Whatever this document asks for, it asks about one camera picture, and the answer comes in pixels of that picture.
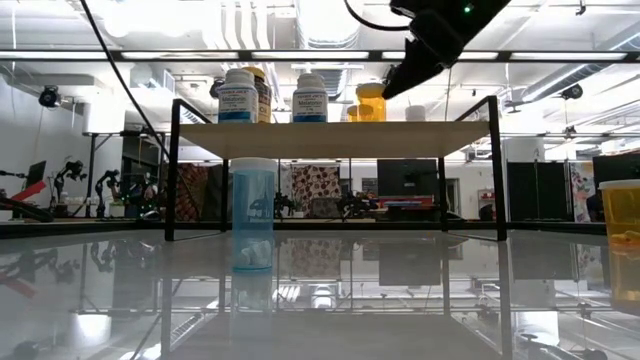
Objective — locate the black overhead crossbar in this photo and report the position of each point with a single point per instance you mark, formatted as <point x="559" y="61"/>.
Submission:
<point x="245" y="55"/>

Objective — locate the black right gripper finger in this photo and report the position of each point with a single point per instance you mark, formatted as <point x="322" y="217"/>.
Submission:
<point x="407" y="80"/>

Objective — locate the floral curtain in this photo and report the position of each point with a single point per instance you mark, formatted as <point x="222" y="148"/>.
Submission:
<point x="581" y="185"/>

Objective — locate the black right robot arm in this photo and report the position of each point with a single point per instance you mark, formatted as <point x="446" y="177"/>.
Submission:
<point x="480" y="12"/>

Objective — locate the black partition panel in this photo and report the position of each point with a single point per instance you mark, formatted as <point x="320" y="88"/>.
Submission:
<point x="540" y="190"/>

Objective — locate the blue vial with white cap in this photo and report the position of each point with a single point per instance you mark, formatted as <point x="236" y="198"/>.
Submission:
<point x="253" y="210"/>

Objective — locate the wooden shelf with black legs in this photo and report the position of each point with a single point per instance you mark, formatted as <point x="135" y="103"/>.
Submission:
<point x="330" y="140"/>

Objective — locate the orange vial with white cap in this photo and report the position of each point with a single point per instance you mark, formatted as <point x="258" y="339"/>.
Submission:
<point x="622" y="210"/>
<point x="351" y="114"/>
<point x="371" y="106"/>

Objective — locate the black aluminium table frame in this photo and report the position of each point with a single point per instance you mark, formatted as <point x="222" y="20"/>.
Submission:
<point x="550" y="227"/>

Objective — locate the white melatonin bottle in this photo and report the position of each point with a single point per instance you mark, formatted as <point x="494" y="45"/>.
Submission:
<point x="310" y="100"/>
<point x="237" y="100"/>

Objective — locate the black monitor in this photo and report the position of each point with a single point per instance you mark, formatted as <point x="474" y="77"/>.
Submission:
<point x="407" y="177"/>

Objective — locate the black ceiling camera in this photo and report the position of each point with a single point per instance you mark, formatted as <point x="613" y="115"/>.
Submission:
<point x="572" y="91"/>
<point x="50" y="96"/>

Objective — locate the red and white patterned cloth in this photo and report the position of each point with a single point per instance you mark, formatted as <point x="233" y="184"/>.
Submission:
<point x="315" y="182"/>

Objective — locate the brown bottle with yellow cap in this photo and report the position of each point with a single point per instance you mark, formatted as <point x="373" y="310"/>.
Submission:
<point x="265" y="100"/>

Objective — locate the background black robot arm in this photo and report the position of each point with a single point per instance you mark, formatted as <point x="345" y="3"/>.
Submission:
<point x="74" y="171"/>
<point x="107" y="181"/>

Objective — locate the dark patterned cloth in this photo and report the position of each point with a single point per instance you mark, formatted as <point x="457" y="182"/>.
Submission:
<point x="190" y="192"/>

